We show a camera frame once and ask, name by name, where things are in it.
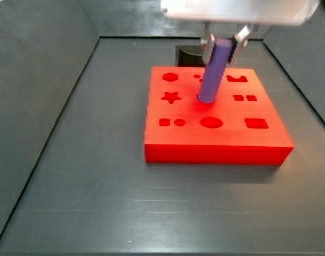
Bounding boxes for purple cylinder peg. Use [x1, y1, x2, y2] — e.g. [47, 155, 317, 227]
[198, 39, 231, 103]

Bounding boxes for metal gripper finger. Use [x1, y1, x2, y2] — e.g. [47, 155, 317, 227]
[200, 21, 215, 64]
[227, 25, 251, 63]

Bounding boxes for black curved holder block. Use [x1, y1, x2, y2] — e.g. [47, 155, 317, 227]
[175, 45, 204, 67]

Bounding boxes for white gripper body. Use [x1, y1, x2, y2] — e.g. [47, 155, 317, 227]
[160, 0, 319, 26]

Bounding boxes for red shape sorter block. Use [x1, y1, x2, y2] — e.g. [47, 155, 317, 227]
[143, 66, 294, 166]

